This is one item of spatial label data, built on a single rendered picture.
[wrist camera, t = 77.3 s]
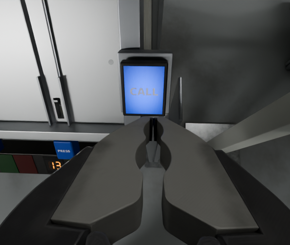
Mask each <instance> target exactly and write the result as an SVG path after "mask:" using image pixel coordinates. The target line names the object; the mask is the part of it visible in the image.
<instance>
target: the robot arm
mask: <svg viewBox="0 0 290 245"><path fill-rule="evenodd" d="M153 130H154V141H156V142H157V143H158V144H159V145H160V164H161V165H162V166H163V167H164V169H165V170H166V172H165V173H164V175H163V189H162V217H163V225H164V228H165V229H166V231H167V232H169V233H170V234H172V235H173V236H175V237H176V238H178V239H179V240H181V241H182V242H184V243H186V244H187V245H290V209H289V208H288V207H287V206H286V205H285V204H284V203H283V202H282V201H281V200H280V199H279V198H278V197H277V196H275V195H274V194H273V193H272V192H271V191H270V190H269V189H267V188H266V187H265V186H264V185H263V184H262V183H260V182H259V181H258V180H257V179H256V178H254V177H253V176H252V175H251V174H250V173H248V172H247V171H246V170H245V169H244V168H242V167H241V166H240V165H239V164H238V163H237V162H235V161H234V160H233V159H232V158H231V157H229V155H227V154H226V153H225V152H224V151H223V150H214V149H213V148H212V147H211V146H210V145H209V144H208V143H207V142H205V141H204V140H203V139H201V138H200V137H199V136H197V135H196V134H194V133H192V132H191V131H189V130H187V129H185V128H183V127H182V126H180V125H178V124H176V123H174V122H172V121H170V120H169V119H167V118H165V117H162V116H160V117H157V118H151V117H148V116H144V117H141V118H139V119H137V120H135V121H133V122H131V123H129V124H127V125H125V126H123V127H121V128H119V129H117V130H115V131H113V132H112V133H110V134H109V135H107V136H106V137H104V138H103V139H102V140H100V141H99V142H98V143H97V144H95V145H94V146H93V147H91V146H86V147H85V148H84V149H83V150H81V151H80V152H79V153H77V154H76V155H75V156H74V157H72V158H71V159H70V160H69V161H67V162H66V163H65V164H64V165H62V166H61V167H60V168H59V169H57V170H56V171H55V172H54V173H52V174H51V175H50V176H49V177H47V178H46V179H45V180H44V181H42V182H41V183H40V184H39V185H37V186H36V187H35V188H34V189H33V190H32V191H31V192H30V193H28V194H27V195H26V196H25V197H24V198H23V199H22V200H21V201H20V202H19V203H18V204H17V205H16V207H15V208H14V209H13V210H12V211H11V212H10V213H9V215H8V216H7V217H6V218H5V219H4V221H3V222H2V223H1V224H0V245H113V243H115V242H116V241H118V240H120V239H122V238H124V237H125V236H127V235H129V234H131V233H133V232H135V231H136V230H137V229H138V228H139V227H140V224H141V218H142V208H143V174H142V172H141V171H140V168H141V167H142V166H143V165H144V164H145V162H146V145H147V144H148V143H149V141H152V135H153Z"/></svg>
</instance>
